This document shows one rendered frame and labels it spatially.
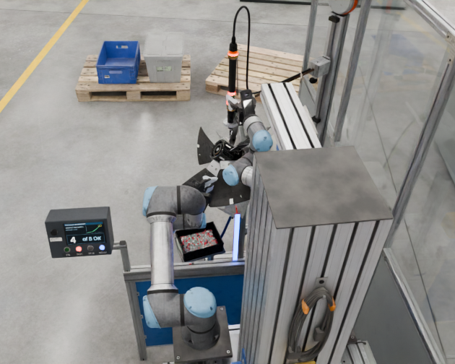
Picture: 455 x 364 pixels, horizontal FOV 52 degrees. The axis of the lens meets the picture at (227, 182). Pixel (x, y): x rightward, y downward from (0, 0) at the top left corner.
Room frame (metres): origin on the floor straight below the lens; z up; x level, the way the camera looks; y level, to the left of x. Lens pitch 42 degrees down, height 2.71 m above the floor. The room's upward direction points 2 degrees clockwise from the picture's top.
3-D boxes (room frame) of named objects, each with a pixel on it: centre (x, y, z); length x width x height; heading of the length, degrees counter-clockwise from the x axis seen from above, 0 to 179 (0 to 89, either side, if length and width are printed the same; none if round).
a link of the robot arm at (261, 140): (1.49, -0.12, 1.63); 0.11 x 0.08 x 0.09; 18
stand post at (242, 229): (1.99, -0.09, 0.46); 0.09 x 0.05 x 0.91; 8
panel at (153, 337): (1.48, 0.05, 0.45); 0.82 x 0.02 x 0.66; 98
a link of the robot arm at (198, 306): (0.99, 0.09, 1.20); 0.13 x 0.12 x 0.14; 96
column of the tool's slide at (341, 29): (2.33, -0.54, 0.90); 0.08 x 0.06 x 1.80; 43
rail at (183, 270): (1.48, 0.05, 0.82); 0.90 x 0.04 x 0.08; 98
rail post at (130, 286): (1.42, 0.47, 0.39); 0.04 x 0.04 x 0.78; 8
